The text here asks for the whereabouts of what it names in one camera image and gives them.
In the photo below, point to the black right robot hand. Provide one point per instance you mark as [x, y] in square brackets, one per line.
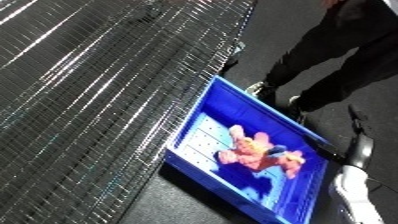
[359, 146]

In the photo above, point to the pink soft toy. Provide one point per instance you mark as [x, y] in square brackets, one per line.
[260, 153]

